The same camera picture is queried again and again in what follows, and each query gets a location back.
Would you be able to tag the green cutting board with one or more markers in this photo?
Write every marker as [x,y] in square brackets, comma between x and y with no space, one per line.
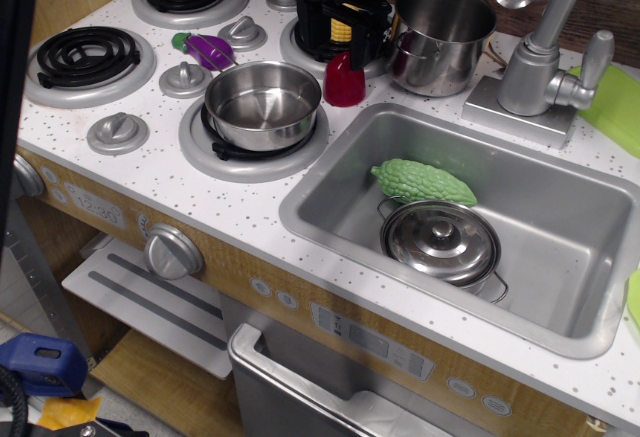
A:
[614,110]

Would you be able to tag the black camera-side pole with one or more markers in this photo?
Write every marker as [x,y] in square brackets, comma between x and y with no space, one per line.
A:
[16,29]

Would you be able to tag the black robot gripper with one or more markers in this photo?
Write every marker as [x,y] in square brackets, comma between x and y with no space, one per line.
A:
[369,18]

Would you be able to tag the back right coil burner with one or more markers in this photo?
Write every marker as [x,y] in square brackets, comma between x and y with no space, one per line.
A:
[293,54]

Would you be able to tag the purple toy eggplant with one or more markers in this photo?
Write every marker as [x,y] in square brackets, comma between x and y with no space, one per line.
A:
[213,53]

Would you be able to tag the small lidded steel pot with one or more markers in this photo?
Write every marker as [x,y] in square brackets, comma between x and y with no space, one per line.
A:
[444,240]

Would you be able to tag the green object at right edge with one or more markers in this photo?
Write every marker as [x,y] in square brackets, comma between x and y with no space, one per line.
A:
[633,297]

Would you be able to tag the front left coil burner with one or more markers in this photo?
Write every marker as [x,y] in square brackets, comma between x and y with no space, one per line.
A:
[88,66]

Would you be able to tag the green toy bitter gourd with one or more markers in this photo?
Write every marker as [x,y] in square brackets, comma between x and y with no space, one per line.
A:
[412,181]

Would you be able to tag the silver stove knob upper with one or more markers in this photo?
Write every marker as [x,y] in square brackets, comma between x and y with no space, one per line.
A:
[243,35]

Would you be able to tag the small steel pan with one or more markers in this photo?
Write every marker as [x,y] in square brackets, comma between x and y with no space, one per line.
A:
[263,106]

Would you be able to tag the silver toy faucet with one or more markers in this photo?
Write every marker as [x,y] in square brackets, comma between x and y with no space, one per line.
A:
[535,99]

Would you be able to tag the grey toy sink basin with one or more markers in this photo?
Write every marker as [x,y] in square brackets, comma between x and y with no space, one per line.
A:
[569,235]

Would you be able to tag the red toy sweet potato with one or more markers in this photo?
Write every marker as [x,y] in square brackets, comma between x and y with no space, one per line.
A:
[342,86]

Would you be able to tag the white oven shelf panel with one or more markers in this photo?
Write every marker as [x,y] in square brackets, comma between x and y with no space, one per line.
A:
[181,315]

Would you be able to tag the blue clamp tool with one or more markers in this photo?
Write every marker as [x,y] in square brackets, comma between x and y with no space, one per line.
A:
[46,366]

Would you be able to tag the large silver oven dial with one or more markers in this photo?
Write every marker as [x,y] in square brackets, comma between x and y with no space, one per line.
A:
[170,255]

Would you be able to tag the silver dial at left edge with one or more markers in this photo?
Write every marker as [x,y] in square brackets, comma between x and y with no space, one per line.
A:
[27,181]

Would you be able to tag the silver stove knob front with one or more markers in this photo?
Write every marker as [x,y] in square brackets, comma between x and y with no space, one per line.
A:
[117,134]

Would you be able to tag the tall steel pot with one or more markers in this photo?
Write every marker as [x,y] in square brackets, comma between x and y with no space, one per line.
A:
[435,45]

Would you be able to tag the grey dishwasher door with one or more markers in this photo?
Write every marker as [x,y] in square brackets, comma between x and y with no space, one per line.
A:
[290,385]

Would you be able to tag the yellow toy corn cob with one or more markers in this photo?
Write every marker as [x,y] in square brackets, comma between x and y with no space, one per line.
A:
[341,33]

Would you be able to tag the silver stove knob middle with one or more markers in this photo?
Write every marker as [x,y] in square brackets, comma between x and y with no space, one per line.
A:
[185,81]

